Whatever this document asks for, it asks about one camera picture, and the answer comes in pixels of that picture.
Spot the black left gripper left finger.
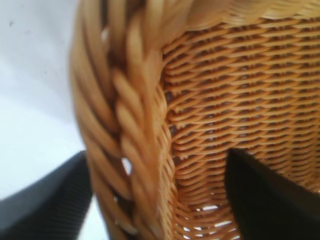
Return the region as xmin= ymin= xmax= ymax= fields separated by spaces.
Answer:
xmin=0 ymin=150 xmax=94 ymax=240

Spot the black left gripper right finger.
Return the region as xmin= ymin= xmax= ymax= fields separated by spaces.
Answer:
xmin=224 ymin=148 xmax=320 ymax=240

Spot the woven wicker basket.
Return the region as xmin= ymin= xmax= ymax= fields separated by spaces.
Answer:
xmin=68 ymin=0 xmax=320 ymax=240

